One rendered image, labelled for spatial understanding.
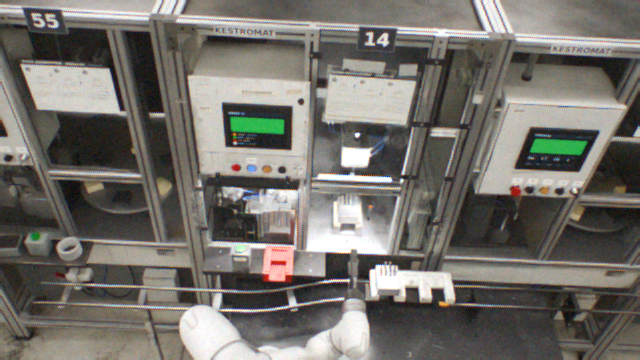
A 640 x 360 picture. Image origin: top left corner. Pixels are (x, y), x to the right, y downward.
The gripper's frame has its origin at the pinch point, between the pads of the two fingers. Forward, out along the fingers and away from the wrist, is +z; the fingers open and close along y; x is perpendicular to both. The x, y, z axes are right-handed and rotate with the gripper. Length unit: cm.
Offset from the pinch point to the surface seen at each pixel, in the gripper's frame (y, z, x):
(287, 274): -16.0, 3.5, 26.5
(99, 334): -112, 26, 134
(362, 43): 87, 21, 4
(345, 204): -9.6, 40.3, 1.6
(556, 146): 50, 18, -71
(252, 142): 45, 18, 41
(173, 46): 82, 21, 66
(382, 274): -19.7, 8.6, -15.1
